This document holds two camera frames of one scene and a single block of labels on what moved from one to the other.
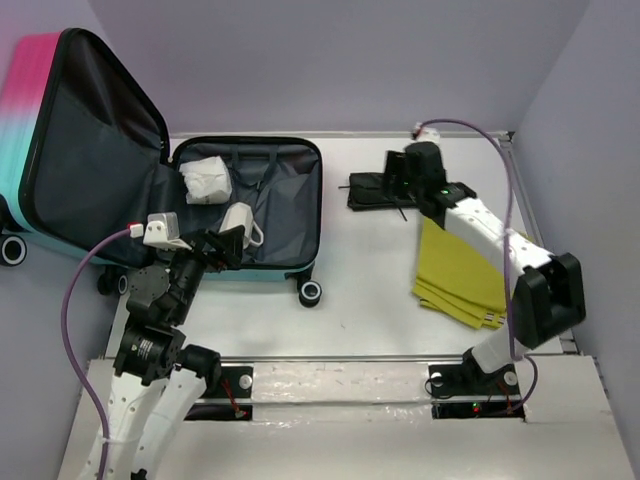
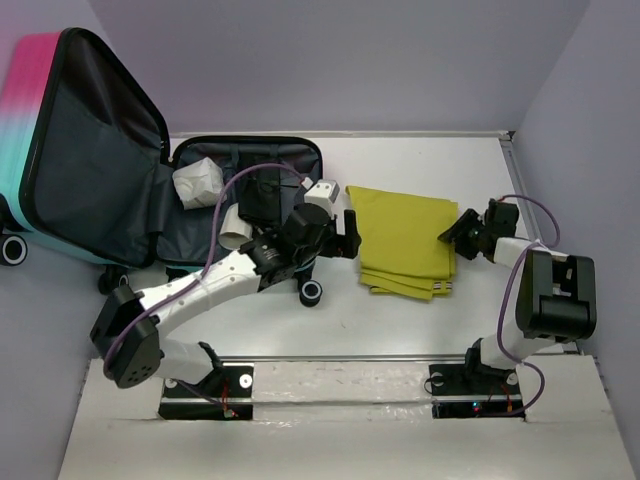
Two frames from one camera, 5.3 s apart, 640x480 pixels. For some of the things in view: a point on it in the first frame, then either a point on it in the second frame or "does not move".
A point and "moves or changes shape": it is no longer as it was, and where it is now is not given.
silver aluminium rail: [341, 358] does not move
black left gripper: [229, 250] to [342, 245]
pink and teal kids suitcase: [84, 155] does not move
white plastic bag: [208, 181] moves or changes shape
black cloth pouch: [369, 192] to [267, 195]
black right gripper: [395, 164] to [456, 232]
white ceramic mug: [240, 214] does not move
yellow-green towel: [450, 279] to [401, 250]
